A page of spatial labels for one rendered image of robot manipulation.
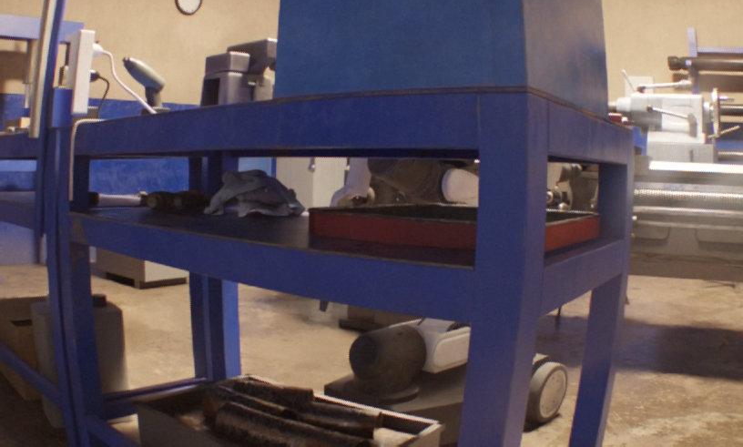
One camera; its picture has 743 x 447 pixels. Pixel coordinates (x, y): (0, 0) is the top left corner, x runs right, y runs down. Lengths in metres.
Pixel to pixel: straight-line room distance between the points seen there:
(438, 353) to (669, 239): 1.26
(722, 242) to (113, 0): 4.90
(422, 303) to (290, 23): 0.40
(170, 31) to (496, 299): 5.40
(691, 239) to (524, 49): 2.07
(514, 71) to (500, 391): 0.34
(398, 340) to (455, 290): 1.03
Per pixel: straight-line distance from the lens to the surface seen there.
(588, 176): 2.60
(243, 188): 1.37
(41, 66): 1.58
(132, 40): 5.69
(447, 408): 1.74
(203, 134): 0.99
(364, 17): 0.80
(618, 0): 6.30
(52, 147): 1.51
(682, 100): 2.85
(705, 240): 2.67
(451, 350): 1.84
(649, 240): 2.72
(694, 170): 2.65
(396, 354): 1.72
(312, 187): 6.40
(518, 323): 0.69
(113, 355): 1.90
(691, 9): 6.14
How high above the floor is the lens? 0.77
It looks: 2 degrees down
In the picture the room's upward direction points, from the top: 1 degrees clockwise
